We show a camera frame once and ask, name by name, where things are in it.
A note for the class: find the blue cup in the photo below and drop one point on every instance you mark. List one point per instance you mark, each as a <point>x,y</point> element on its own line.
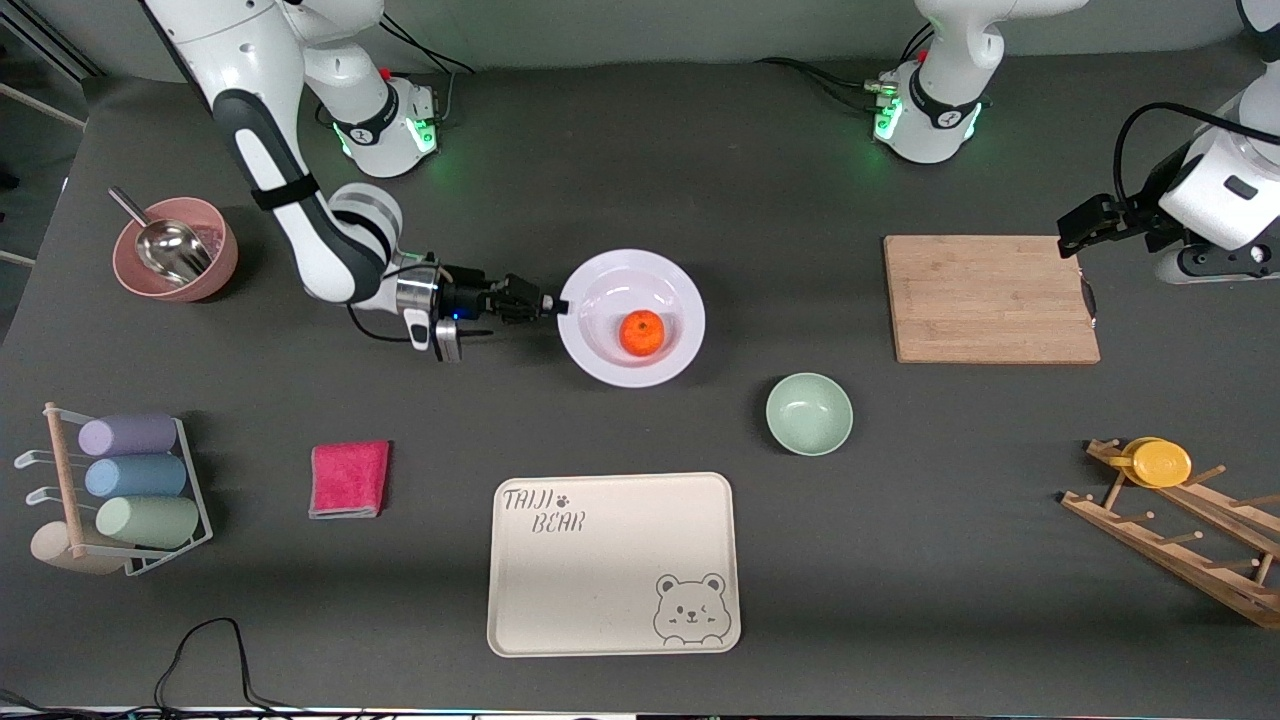
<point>135,476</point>

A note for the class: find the yellow cup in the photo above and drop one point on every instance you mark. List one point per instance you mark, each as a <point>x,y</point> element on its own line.
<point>1160,465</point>

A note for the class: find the light green bowl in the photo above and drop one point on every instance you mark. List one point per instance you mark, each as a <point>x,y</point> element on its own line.
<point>808,415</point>

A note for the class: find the purple cup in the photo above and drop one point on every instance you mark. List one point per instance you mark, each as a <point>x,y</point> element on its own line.
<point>130,435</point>

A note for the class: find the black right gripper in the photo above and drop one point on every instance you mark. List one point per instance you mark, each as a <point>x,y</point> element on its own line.
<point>466,297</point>

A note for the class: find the wooden peg drying rack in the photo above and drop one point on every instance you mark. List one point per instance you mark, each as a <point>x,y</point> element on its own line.
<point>1150,540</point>

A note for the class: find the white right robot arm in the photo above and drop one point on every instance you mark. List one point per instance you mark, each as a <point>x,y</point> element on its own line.
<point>300,220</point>

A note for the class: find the beige bear print tray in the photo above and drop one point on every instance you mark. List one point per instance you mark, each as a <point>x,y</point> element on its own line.
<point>610,590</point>

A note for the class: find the pale green cup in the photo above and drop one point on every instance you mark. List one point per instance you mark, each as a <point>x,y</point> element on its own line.
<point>148,522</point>

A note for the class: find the pink bowl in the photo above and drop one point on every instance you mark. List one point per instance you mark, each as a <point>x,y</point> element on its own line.
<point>218,275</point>

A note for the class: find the white round plate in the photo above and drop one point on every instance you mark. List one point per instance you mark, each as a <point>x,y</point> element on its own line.
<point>610,355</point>

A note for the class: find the beige cup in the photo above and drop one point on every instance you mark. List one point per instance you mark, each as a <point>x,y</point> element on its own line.
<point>50,548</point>

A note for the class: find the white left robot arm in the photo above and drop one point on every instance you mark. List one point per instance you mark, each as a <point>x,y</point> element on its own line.
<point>940,110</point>

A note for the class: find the orange fruit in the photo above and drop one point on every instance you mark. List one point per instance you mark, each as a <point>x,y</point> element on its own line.
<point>642,333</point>

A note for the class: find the wooden cutting board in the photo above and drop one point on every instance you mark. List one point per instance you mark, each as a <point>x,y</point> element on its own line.
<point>985,300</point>

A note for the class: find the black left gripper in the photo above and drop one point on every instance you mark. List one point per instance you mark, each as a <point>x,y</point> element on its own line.
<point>1137,216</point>

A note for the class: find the metal scoop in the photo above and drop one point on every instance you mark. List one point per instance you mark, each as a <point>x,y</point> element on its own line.
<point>175,250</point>

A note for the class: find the pink folded cloth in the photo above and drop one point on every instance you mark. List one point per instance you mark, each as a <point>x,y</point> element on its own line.
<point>348,480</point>

